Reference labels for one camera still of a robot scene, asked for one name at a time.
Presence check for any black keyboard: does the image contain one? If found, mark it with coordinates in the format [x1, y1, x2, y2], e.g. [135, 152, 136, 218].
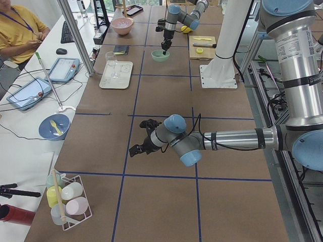
[60, 21, 74, 44]

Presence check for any blue teach pendant near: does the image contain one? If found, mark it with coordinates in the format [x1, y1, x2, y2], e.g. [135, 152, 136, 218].
[6, 77, 52, 110]

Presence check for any person in yellow shirt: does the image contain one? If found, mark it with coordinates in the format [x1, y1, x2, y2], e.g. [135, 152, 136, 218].
[1, 1, 50, 70]

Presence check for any black handled knife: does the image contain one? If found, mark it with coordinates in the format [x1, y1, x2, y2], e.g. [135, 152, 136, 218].
[193, 43, 217, 48]

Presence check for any yellow plastic fork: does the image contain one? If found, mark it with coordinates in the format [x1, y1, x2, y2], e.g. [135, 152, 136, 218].
[49, 119, 63, 136]

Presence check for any blue bowl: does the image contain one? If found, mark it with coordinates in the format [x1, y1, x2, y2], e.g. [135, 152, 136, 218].
[38, 113, 70, 141]

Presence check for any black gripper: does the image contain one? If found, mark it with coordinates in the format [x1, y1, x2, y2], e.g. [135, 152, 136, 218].
[129, 119, 161, 157]
[155, 19, 175, 55]

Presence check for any pink bowl of ice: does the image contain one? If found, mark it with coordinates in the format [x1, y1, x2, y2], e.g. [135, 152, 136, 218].
[111, 17, 134, 35]

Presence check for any white wire cup rack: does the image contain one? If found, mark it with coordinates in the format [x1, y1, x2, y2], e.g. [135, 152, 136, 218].
[46, 169, 92, 231]

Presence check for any cream bear tray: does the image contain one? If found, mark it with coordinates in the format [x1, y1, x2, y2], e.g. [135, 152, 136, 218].
[99, 60, 133, 89]

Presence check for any lemon half slice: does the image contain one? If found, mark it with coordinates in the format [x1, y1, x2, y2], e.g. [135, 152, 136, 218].
[196, 47, 204, 54]

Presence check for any wooden mug tree stand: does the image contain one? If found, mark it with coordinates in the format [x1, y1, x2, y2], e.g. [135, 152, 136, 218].
[116, 0, 128, 18]

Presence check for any grey folded cloth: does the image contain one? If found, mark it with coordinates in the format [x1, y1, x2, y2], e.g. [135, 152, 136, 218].
[113, 45, 129, 55]

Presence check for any clear wine glass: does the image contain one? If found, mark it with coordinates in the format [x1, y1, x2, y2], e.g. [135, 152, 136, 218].
[105, 51, 119, 78]

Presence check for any yellow lemon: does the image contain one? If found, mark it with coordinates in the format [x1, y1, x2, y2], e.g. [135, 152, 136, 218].
[181, 25, 193, 34]

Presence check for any black tripod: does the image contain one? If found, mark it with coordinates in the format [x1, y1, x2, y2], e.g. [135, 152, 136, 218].
[1, 183, 41, 199]

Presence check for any wooden cutting board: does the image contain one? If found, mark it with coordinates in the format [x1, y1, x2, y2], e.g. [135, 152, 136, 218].
[189, 36, 217, 59]

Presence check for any blue teach pendant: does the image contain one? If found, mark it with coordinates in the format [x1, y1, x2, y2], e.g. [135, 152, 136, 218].
[6, 77, 52, 110]
[48, 57, 80, 83]

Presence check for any blue teach pendant far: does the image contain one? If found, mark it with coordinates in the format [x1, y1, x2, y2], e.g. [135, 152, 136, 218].
[48, 57, 80, 83]

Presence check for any black computer mouse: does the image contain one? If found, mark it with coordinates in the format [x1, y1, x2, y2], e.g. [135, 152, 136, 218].
[56, 48, 68, 55]

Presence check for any yellow plastic knife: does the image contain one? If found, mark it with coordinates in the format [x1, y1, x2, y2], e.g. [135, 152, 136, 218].
[193, 37, 212, 41]

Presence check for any red bottle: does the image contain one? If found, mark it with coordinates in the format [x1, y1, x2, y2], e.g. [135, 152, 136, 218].
[1, 204, 35, 226]

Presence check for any light green bowl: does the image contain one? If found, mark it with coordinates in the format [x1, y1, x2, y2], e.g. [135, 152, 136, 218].
[151, 49, 170, 62]

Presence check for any aluminium frame post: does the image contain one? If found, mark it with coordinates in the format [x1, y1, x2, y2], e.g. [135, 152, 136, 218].
[57, 0, 94, 77]

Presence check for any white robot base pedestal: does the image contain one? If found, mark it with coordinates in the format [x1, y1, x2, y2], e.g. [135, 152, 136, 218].
[200, 0, 253, 89]

